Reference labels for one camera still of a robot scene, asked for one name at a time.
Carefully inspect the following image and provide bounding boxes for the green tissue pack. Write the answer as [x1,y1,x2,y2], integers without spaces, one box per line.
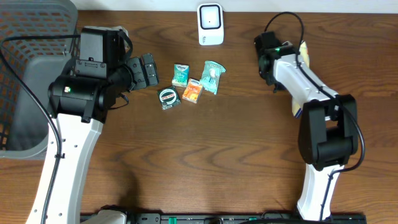
[172,64,189,87]

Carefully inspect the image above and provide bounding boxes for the black round-logo packet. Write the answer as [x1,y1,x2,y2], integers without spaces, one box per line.
[157,86,181,110]

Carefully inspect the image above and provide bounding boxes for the yellow snack bag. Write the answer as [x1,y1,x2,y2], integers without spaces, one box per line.
[292,40,310,118]

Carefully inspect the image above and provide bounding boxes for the orange tissue pack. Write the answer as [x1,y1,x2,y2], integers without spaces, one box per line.
[182,78,203,103]

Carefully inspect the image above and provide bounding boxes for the teal packet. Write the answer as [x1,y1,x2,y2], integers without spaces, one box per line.
[200,60,226,95]

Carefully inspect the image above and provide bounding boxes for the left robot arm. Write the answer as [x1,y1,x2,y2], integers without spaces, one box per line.
[27,26,159,223]

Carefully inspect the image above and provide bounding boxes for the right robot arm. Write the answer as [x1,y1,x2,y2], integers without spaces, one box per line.
[254,32,358,221]

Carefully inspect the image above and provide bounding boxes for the dark grey plastic basket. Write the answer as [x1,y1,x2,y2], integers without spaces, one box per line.
[0,0,80,161]

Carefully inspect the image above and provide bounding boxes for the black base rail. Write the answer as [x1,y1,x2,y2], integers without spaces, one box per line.
[80,212,368,224]

